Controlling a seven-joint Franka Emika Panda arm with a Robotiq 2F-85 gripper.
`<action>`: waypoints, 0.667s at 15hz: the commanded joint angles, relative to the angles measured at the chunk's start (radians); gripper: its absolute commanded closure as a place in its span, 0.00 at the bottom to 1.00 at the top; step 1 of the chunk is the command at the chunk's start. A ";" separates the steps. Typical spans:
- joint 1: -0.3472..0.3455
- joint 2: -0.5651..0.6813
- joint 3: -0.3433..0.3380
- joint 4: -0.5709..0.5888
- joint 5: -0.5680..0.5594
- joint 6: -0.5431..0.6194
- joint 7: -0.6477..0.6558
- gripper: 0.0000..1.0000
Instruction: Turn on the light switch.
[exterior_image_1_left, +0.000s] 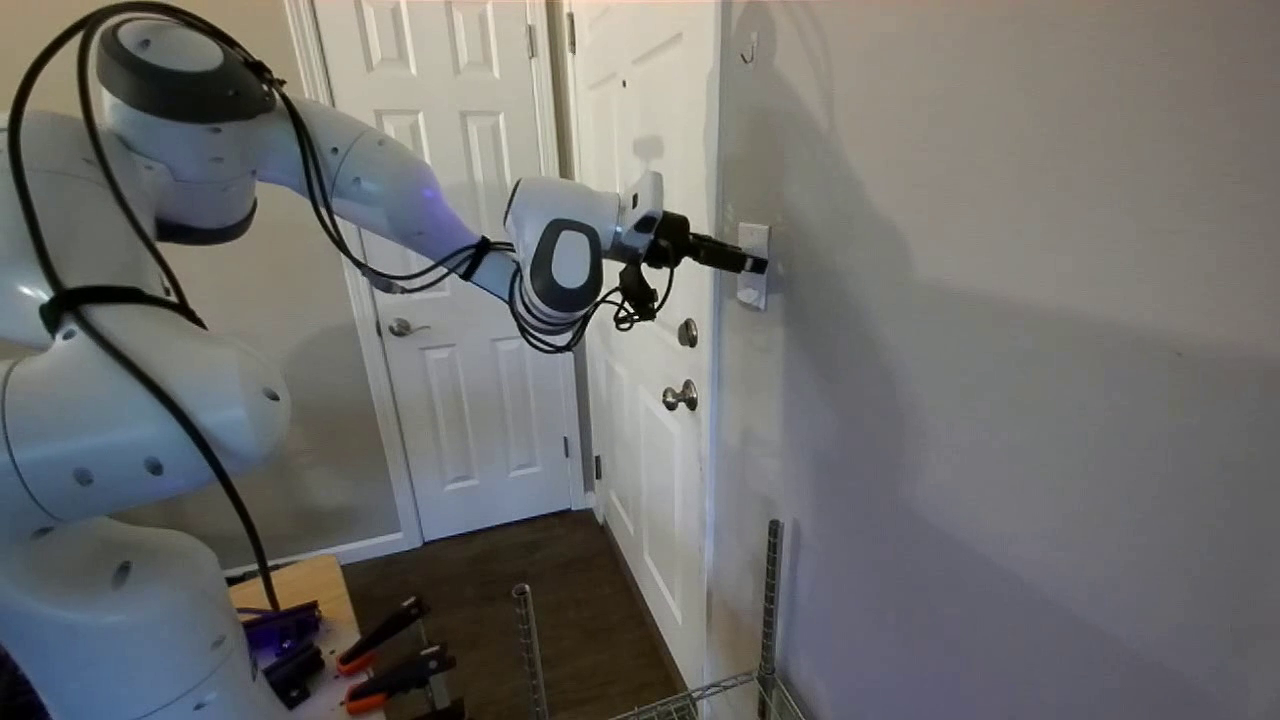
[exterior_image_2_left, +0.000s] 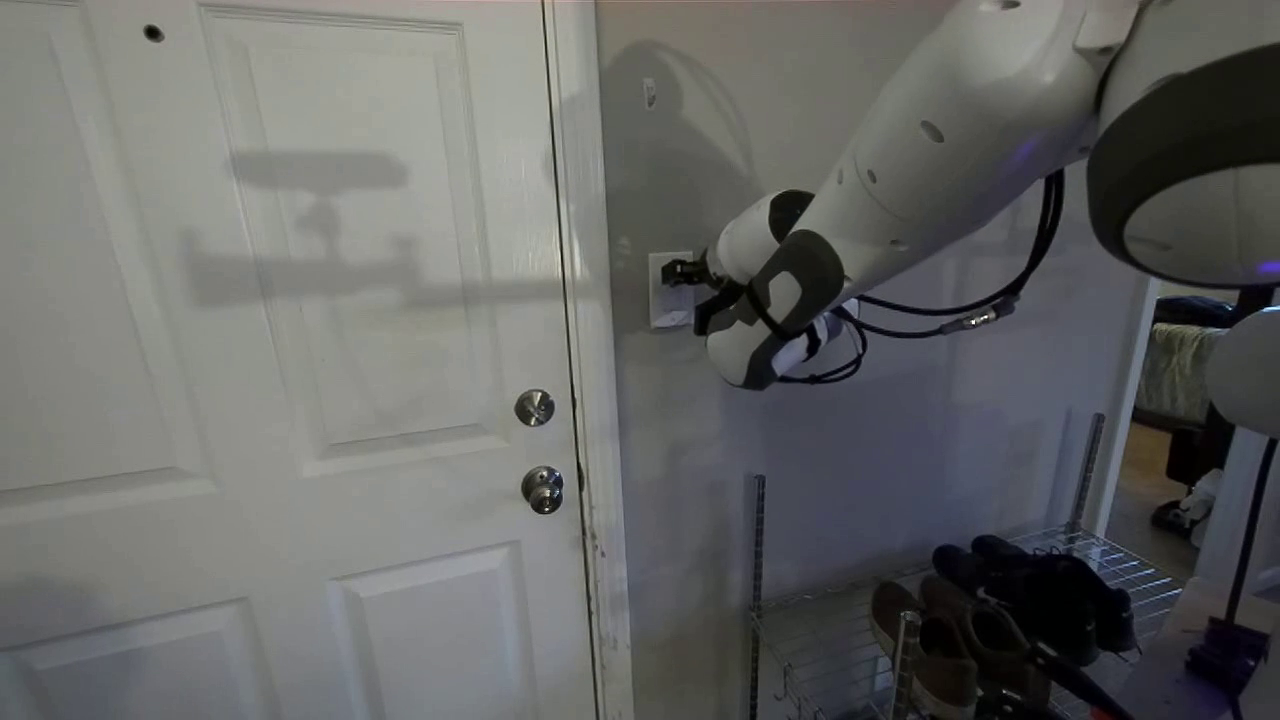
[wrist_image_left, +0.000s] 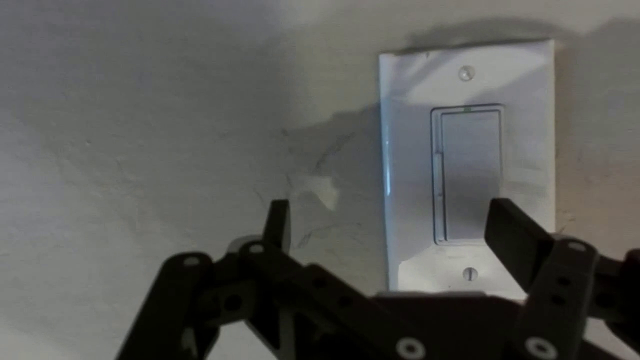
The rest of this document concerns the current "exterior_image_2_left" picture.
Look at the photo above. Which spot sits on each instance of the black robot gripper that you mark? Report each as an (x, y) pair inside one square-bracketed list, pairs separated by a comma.
[(721, 310)]

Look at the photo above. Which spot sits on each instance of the white light switch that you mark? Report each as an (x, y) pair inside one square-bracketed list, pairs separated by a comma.
[(661, 304)]

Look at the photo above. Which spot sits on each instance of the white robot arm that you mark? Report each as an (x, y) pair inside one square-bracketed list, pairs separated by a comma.
[(963, 135)]

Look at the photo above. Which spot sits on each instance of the silver deadbolt lock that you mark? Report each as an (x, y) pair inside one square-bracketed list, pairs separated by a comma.
[(535, 409)]

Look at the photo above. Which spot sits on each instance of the silver door knob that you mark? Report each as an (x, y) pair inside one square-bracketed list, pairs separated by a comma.
[(541, 490)]

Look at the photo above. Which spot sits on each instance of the white panel door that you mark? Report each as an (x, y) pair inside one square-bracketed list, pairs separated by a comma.
[(267, 400)]

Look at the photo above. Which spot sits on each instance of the brown shoe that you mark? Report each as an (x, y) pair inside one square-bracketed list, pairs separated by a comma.
[(924, 653), (994, 632)]

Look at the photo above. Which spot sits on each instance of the bed with dark pillow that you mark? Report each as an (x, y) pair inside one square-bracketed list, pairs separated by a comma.
[(1181, 360)]

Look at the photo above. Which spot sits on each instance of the door peephole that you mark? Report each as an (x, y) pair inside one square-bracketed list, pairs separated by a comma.
[(154, 32)]

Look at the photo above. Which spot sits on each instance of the black stand pole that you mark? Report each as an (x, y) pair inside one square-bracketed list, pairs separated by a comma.
[(1249, 534)]

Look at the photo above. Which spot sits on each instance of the purple stand base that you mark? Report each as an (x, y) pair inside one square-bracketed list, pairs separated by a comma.
[(1226, 653)]

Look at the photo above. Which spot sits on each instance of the white door frame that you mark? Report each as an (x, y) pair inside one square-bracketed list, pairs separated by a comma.
[(592, 400)]

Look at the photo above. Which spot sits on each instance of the small wall screw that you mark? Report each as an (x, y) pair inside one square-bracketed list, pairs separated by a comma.
[(651, 93)]

